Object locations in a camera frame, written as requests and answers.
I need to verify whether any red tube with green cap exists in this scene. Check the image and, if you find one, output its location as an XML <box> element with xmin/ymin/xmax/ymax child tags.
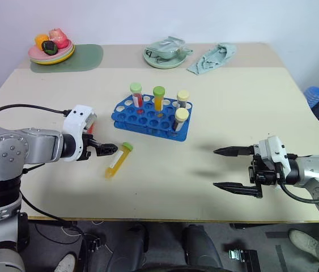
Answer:
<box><xmin>129</xmin><ymin>82</ymin><xmax>144</xmax><ymax>110</ymax></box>

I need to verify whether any yellow plate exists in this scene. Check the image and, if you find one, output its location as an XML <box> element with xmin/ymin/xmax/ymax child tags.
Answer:
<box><xmin>31</xmin><ymin>44</ymin><xmax>76</xmax><ymax>66</ymax></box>

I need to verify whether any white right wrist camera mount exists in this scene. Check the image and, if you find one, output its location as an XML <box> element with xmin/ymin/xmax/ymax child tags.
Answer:
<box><xmin>253</xmin><ymin>135</ymin><xmax>290</xmax><ymax>174</ymax></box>

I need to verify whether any dark tube with yellow cap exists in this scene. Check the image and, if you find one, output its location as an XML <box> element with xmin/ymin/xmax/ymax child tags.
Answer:
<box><xmin>176</xmin><ymin>90</ymin><xmax>191</xmax><ymax>110</ymax></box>
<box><xmin>172</xmin><ymin>108</ymin><xmax>190</xmax><ymax>133</ymax></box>

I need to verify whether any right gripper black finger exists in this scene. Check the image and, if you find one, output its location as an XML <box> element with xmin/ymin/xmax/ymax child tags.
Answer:
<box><xmin>212</xmin><ymin>181</ymin><xmax>263</xmax><ymax>199</ymax></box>
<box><xmin>212</xmin><ymin>145</ymin><xmax>255</xmax><ymax>158</ymax></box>

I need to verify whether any orange tube with green cap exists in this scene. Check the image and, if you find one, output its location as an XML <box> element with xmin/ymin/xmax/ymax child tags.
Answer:
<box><xmin>152</xmin><ymin>86</ymin><xmax>167</xmax><ymax>118</ymax></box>

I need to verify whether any green placemat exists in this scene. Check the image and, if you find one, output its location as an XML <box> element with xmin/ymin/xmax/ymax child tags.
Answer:
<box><xmin>29</xmin><ymin>44</ymin><xmax>104</xmax><ymax>74</ymax></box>

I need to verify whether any pale green cloth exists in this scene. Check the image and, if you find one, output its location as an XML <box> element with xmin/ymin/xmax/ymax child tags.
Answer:
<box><xmin>186</xmin><ymin>42</ymin><xmax>238</xmax><ymax>76</ymax></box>

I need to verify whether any black plate with metal latch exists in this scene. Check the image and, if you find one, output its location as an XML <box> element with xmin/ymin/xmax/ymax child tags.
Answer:
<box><xmin>228</xmin><ymin>247</ymin><xmax>261</xmax><ymax>272</ymax></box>

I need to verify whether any blue test tube rack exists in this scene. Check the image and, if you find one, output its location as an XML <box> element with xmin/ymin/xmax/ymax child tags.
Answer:
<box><xmin>110</xmin><ymin>93</ymin><xmax>193</xmax><ymax>142</ymax></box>

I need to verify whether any pale green plate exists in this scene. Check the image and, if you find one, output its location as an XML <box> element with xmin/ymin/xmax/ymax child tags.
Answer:
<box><xmin>143</xmin><ymin>42</ymin><xmax>190</xmax><ymax>70</ymax></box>

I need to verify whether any pink toy fruit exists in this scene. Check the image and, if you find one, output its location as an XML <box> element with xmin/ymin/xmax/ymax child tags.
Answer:
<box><xmin>48</xmin><ymin>27</ymin><xmax>70</xmax><ymax>50</ymax></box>

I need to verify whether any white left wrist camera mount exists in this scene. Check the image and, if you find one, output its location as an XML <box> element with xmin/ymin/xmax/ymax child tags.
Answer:
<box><xmin>62</xmin><ymin>104</ymin><xmax>97</xmax><ymax>163</ymax></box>

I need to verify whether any orange toy fruit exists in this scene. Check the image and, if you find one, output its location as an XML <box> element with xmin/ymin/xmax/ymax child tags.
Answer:
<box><xmin>34</xmin><ymin>33</ymin><xmax>50</xmax><ymax>49</ymax></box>

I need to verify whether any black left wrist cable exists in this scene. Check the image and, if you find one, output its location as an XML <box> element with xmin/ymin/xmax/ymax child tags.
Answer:
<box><xmin>0</xmin><ymin>104</ymin><xmax>73</xmax><ymax>127</ymax></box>

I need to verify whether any dark rounded shape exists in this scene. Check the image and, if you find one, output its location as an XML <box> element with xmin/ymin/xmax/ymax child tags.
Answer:
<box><xmin>181</xmin><ymin>223</ymin><xmax>224</xmax><ymax>270</ymax></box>

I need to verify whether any black left arm lower cable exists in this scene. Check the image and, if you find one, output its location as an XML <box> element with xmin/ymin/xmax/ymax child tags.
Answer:
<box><xmin>19</xmin><ymin>190</ymin><xmax>75</xmax><ymax>228</ymax></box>

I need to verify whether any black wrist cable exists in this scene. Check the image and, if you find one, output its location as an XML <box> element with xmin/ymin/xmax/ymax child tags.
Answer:
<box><xmin>278</xmin><ymin>181</ymin><xmax>319</xmax><ymax>204</ymax></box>
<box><xmin>0</xmin><ymin>104</ymin><xmax>73</xmax><ymax>127</ymax></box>

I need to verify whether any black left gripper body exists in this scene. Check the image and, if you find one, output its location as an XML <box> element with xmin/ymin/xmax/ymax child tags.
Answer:
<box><xmin>81</xmin><ymin>133</ymin><xmax>95</xmax><ymax>161</ymax></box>

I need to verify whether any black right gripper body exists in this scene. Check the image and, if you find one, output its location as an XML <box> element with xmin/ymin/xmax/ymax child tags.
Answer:
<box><xmin>248</xmin><ymin>154</ymin><xmax>280</xmax><ymax>188</ymax></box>

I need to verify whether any small metal latch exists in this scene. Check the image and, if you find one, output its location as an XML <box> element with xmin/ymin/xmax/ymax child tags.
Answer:
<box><xmin>87</xmin><ymin>233</ymin><xmax>104</xmax><ymax>252</ymax></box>

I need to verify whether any light green stacked plate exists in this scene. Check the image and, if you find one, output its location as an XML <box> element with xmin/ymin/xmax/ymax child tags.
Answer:
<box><xmin>30</xmin><ymin>44</ymin><xmax>75</xmax><ymax>63</ymax></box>

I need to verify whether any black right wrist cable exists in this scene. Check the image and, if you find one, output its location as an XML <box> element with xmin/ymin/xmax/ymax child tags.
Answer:
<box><xmin>278</xmin><ymin>181</ymin><xmax>319</xmax><ymax>204</ymax></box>

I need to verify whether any dark toy fruit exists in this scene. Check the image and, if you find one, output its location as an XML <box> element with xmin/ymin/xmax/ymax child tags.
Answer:
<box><xmin>41</xmin><ymin>40</ymin><xmax>58</xmax><ymax>56</ymax></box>

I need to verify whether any white shoe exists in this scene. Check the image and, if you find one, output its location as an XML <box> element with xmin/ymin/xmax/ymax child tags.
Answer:
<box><xmin>53</xmin><ymin>252</ymin><xmax>78</xmax><ymax>272</ymax></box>
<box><xmin>287</xmin><ymin>228</ymin><xmax>319</xmax><ymax>263</ymax></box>

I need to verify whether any crumpled clear plastic wrap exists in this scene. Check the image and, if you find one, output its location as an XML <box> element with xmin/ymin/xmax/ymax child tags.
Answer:
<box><xmin>144</xmin><ymin>36</ymin><xmax>194</xmax><ymax>62</ymax></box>

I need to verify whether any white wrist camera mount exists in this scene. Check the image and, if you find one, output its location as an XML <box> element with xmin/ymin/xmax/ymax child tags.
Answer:
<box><xmin>62</xmin><ymin>104</ymin><xmax>97</xmax><ymax>163</ymax></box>
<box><xmin>253</xmin><ymin>135</ymin><xmax>290</xmax><ymax>174</ymax></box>

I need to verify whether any yellow labelled tube green cap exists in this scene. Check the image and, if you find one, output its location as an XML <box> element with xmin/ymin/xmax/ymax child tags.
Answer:
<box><xmin>104</xmin><ymin>142</ymin><xmax>134</xmax><ymax>180</ymax></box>

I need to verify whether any pink plate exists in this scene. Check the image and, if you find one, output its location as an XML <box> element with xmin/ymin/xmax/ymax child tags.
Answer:
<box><xmin>28</xmin><ymin>39</ymin><xmax>73</xmax><ymax>61</ymax></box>

